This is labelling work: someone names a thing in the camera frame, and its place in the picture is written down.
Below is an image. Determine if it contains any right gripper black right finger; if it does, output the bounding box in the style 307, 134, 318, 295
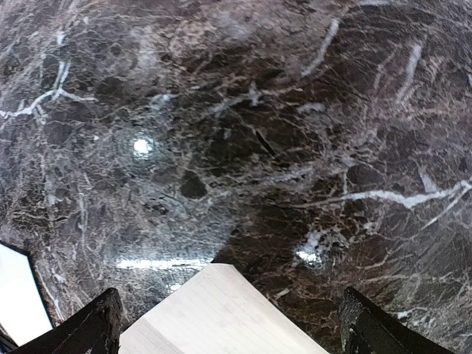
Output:
339, 287, 445, 354

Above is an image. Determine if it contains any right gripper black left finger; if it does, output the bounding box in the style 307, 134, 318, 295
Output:
7, 288, 122, 354

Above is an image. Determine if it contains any lined paper letter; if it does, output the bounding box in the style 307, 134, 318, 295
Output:
119, 263, 325, 353

